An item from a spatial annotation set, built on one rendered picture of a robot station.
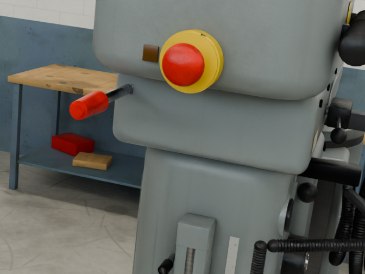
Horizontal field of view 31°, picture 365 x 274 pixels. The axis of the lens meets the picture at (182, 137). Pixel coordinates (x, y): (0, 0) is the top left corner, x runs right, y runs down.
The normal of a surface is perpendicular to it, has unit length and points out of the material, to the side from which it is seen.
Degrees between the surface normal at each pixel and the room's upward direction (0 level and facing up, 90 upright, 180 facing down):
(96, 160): 0
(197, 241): 90
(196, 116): 90
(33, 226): 0
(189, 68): 90
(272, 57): 90
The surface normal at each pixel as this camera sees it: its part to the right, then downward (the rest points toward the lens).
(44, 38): -0.28, 0.22
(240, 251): 0.01, 0.26
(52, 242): 0.11, -0.96
